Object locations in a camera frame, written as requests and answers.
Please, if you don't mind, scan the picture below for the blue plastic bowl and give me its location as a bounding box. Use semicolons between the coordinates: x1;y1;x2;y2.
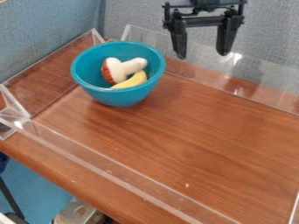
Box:
69;41;165;107

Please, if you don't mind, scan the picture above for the yellow toy banana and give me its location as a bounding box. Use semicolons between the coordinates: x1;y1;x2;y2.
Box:
110;70;146;89

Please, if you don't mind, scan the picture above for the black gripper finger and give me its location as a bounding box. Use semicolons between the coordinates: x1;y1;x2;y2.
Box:
169;11;186;60
216;11;244;56

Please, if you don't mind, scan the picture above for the grey metal base below table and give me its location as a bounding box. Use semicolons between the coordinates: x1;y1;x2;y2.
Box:
50;198;104;224

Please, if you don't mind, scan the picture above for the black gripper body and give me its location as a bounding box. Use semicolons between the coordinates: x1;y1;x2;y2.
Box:
162;0;248;30

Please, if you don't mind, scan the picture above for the white and brown toy mushroom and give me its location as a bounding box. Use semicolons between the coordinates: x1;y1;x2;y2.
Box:
101;58;146;85

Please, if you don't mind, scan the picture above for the clear acrylic barrier wall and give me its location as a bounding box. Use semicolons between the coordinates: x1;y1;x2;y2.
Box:
0;31;299;224

